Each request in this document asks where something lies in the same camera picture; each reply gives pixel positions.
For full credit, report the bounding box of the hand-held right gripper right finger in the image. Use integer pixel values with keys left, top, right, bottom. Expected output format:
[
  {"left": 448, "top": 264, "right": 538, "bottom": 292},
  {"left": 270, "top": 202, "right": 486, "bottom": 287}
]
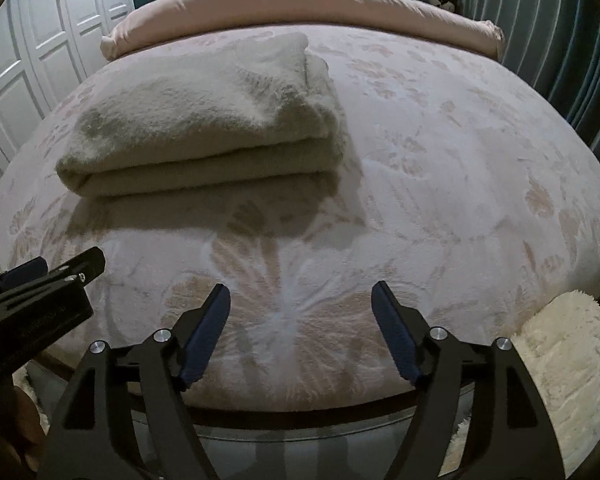
[{"left": 371, "top": 281, "right": 566, "bottom": 480}]

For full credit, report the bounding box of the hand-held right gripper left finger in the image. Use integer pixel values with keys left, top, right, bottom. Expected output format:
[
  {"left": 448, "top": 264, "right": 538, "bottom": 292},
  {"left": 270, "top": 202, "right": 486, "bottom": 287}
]
[{"left": 35, "top": 284, "right": 232, "bottom": 480}]

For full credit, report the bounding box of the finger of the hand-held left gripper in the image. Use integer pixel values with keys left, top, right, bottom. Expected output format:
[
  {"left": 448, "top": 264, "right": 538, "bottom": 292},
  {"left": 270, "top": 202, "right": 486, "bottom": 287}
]
[
  {"left": 0, "top": 256, "right": 50, "bottom": 297},
  {"left": 40, "top": 246, "right": 107, "bottom": 288}
]

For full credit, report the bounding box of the cream fuzzy sweater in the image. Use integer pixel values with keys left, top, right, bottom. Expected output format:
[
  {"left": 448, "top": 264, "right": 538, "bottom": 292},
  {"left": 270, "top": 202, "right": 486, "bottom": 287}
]
[{"left": 55, "top": 32, "right": 348, "bottom": 200}]

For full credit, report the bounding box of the butterfly printed blanket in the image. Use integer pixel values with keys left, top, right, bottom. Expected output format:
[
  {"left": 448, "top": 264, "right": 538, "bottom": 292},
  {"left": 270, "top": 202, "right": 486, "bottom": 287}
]
[{"left": 0, "top": 22, "right": 600, "bottom": 411}]

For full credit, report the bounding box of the white fluffy cloth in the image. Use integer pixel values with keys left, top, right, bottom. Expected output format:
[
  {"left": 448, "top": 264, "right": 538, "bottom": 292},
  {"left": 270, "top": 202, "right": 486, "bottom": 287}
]
[{"left": 511, "top": 289, "right": 600, "bottom": 467}]

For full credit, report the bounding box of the white wardrobe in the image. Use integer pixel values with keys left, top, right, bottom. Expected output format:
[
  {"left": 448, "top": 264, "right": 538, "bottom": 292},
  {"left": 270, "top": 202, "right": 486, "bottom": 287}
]
[{"left": 0, "top": 0, "right": 137, "bottom": 173}]

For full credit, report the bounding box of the grey curtain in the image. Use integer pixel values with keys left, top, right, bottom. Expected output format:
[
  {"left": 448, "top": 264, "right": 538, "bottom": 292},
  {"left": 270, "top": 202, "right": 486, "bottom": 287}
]
[{"left": 457, "top": 0, "right": 600, "bottom": 171}]

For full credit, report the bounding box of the beige pillow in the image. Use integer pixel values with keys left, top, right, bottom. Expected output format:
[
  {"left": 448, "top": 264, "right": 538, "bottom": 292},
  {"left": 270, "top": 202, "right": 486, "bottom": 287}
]
[{"left": 100, "top": 0, "right": 506, "bottom": 63}]

